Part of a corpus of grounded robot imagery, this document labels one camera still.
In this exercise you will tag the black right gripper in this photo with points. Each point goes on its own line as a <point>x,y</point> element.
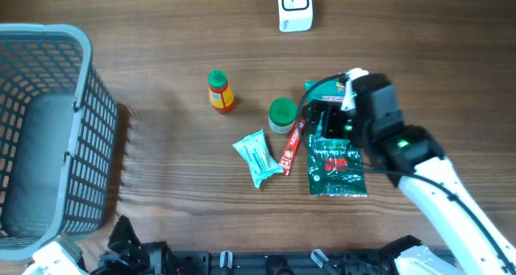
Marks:
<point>334,109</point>

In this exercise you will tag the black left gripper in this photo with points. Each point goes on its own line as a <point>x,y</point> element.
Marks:
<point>131,252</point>

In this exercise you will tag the green glove package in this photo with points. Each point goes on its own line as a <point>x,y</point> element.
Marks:
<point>333,165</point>

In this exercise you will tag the green lid white jar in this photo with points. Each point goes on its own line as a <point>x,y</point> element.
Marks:
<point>282,115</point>

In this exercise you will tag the red stick sachet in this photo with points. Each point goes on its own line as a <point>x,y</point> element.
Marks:
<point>292,146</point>

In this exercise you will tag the teal white sachet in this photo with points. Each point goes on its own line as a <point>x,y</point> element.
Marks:
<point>254,150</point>

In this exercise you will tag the red sauce bottle green cap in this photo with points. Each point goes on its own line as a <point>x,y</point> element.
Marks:
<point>221,95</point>

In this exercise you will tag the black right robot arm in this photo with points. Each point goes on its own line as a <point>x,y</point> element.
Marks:
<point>362,107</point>

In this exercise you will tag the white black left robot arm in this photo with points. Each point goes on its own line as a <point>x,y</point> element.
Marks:
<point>162,259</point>

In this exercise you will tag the white barcode scanner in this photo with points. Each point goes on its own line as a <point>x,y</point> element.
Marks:
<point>295,15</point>

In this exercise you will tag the grey plastic mesh basket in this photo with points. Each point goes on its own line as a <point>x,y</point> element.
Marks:
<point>58,127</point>

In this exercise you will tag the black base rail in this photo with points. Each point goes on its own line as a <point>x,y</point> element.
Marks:
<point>355,261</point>

